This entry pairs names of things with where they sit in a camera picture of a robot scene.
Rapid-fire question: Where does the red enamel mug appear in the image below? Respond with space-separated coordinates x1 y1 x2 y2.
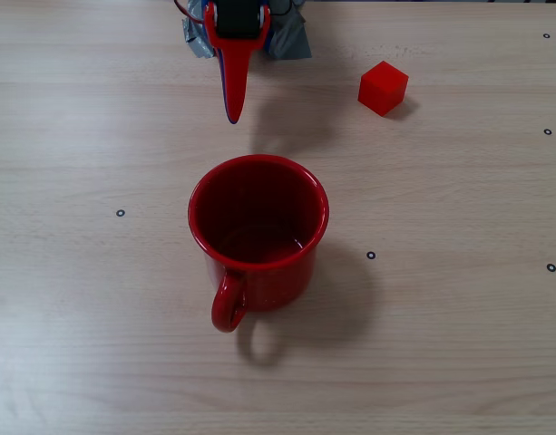
187 153 330 334

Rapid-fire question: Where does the red cube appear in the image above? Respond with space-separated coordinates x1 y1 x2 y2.
357 60 410 118

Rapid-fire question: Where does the thin red servo wire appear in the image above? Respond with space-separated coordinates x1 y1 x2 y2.
173 0 207 24

